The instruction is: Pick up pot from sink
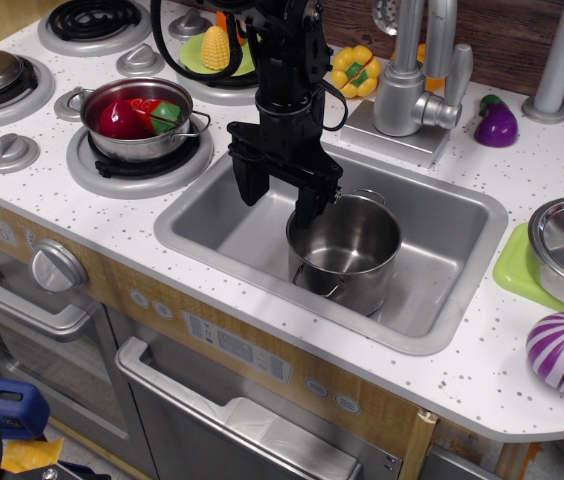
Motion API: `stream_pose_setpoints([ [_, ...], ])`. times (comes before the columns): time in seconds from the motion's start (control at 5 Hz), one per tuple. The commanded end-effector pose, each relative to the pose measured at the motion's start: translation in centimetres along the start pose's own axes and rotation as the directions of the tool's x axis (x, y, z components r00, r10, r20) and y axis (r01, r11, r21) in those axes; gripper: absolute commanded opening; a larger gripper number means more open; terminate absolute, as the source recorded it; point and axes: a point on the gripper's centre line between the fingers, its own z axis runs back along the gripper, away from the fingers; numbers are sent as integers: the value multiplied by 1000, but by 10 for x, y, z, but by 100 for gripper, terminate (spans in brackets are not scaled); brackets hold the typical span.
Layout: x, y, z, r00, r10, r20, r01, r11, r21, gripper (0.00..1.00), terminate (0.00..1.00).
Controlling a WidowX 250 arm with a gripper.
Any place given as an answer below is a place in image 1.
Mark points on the purple toy eggplant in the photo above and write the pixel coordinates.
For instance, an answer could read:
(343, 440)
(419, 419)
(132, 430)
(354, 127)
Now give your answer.
(498, 127)

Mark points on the silver slotted spoon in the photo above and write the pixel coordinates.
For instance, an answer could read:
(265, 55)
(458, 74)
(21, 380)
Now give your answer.
(385, 15)

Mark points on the yellow toy corn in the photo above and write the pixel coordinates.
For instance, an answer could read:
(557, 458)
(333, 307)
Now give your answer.
(215, 49)

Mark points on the silver stove knob middle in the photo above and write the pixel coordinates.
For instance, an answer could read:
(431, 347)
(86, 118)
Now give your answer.
(142, 61)

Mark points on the grey sink basin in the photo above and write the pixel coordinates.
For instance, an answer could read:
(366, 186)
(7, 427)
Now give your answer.
(397, 258)

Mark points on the steel pot with vegetables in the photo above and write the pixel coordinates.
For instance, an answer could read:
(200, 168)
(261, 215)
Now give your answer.
(154, 146)

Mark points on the blue clamp tool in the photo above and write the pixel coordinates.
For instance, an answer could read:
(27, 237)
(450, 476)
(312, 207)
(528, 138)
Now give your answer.
(24, 412)

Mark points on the silver oven dial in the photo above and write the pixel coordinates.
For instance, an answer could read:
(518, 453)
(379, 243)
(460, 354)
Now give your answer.
(55, 269)

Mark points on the orange toy carrot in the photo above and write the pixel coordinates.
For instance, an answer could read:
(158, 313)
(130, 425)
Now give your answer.
(221, 22)

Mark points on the oven door with handle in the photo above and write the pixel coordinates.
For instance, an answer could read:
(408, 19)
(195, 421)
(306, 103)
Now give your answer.
(64, 344)

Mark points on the yellow toy bell pepper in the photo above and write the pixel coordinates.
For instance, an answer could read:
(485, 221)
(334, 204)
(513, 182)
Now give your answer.
(355, 72)

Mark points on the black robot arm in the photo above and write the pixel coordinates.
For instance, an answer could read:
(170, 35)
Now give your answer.
(291, 58)

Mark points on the silver stove knob front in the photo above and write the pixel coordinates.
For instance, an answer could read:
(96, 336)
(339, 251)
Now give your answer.
(17, 152)

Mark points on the red toy pepper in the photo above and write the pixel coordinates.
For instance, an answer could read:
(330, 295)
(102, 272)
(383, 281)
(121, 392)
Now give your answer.
(117, 120)

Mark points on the silver vertical pole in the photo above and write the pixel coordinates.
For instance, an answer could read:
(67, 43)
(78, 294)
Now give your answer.
(546, 106)

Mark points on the back right stove burner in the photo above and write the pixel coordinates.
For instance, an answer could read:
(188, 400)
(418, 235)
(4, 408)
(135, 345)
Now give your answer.
(231, 91)

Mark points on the green plate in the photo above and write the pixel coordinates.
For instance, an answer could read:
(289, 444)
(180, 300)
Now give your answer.
(191, 58)

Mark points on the stove burner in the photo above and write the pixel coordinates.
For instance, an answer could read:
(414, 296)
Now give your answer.
(94, 28)
(104, 176)
(30, 92)
(231, 91)

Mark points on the green cutting mat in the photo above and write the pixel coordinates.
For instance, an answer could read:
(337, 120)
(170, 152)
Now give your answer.
(511, 272)

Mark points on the tall steel pot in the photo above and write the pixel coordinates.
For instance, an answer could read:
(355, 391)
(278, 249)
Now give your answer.
(347, 254)

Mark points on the front right stove burner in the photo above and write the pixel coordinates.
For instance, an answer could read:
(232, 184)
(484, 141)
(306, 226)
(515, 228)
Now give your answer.
(104, 176)

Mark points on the silver toy faucet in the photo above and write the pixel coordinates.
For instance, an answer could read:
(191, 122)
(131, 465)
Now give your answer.
(420, 91)

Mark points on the back left stove burner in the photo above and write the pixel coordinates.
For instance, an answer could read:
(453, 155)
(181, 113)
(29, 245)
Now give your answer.
(94, 28)

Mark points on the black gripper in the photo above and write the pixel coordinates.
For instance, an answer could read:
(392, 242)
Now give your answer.
(289, 149)

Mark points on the red green toy vegetable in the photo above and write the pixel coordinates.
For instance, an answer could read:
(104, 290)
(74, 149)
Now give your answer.
(156, 115)

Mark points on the silver stove knob back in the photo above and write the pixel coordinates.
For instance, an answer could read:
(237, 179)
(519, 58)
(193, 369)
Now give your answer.
(189, 25)

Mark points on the silver stove knob left pot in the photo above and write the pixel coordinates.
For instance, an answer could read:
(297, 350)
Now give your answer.
(68, 106)

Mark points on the dishwasher door with handle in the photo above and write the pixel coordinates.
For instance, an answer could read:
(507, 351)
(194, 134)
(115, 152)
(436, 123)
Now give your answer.
(202, 421)

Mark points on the silver stove knob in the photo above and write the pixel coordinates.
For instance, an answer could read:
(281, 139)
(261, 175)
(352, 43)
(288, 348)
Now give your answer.
(189, 25)
(142, 61)
(17, 152)

